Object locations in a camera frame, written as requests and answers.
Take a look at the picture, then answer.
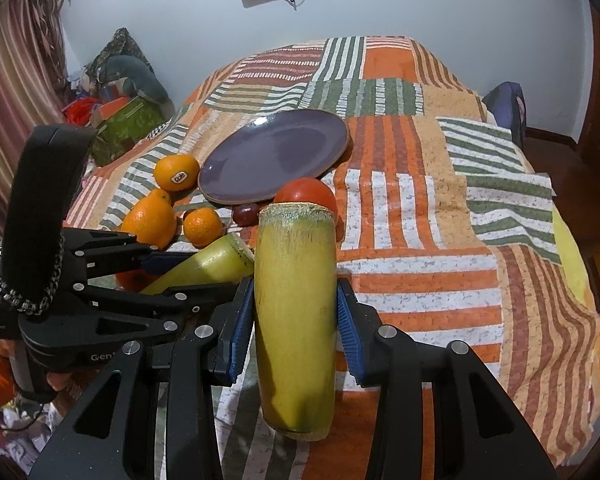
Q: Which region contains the red tomato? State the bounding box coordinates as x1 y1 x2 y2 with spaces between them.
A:
273 178 338 217
114 269 159 292

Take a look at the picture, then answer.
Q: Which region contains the large navel orange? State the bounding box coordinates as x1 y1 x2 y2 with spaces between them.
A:
119 188 178 249

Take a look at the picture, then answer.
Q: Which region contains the small mandarin orange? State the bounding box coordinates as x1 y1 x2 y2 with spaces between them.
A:
183 207 225 248

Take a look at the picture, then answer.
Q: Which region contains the large orange with sticker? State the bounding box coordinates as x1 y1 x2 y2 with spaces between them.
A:
154 154 200 193

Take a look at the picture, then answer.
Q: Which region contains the dark red grape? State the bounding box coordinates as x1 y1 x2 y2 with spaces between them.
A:
232 203 260 228

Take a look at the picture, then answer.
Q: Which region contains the green storage box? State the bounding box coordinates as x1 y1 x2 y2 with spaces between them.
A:
92 96 166 166

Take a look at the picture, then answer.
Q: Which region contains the striped curtain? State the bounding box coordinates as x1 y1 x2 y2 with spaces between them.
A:
0 0 68 238

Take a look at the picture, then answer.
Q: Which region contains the patchwork striped bedspread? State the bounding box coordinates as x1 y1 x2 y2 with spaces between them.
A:
67 36 600 464

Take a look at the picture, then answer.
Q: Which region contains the purple ceramic plate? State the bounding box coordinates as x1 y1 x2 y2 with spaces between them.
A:
198 110 350 206

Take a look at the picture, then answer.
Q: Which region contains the dark blue bag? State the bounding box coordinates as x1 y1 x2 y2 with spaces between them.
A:
482 81 527 150

